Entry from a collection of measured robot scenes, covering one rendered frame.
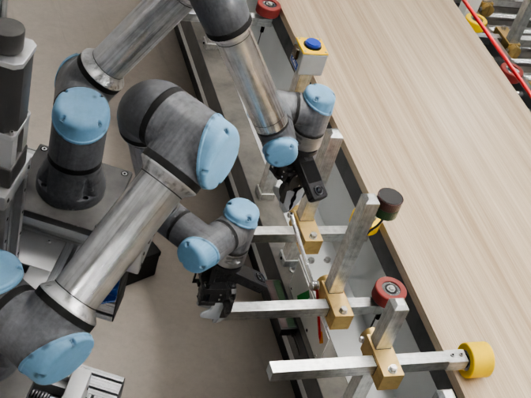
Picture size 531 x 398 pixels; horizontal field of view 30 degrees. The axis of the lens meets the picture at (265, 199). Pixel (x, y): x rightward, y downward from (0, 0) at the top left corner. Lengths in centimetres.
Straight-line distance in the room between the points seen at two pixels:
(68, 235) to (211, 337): 124
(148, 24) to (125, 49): 8
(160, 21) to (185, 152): 50
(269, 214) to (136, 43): 86
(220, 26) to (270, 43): 150
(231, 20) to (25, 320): 69
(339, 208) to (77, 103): 103
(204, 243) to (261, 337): 146
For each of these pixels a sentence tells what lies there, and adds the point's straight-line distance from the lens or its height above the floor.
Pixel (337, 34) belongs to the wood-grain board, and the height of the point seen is 90.
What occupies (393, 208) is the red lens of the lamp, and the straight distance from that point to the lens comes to 222.
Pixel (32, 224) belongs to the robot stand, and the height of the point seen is 96.
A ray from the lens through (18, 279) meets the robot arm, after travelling 171.
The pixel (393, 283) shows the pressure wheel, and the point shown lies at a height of 90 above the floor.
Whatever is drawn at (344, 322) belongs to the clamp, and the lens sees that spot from 237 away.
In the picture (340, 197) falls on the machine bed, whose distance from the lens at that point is 284.
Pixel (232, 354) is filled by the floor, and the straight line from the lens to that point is 334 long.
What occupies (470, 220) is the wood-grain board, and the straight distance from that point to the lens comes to 272.
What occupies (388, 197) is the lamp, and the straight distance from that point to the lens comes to 223.
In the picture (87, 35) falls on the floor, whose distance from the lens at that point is 460.
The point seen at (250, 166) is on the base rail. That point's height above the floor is 70.
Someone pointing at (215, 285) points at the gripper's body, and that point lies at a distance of 218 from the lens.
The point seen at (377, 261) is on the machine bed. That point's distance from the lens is 264.
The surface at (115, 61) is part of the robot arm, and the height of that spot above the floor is 132.
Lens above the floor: 253
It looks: 40 degrees down
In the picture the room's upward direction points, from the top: 18 degrees clockwise
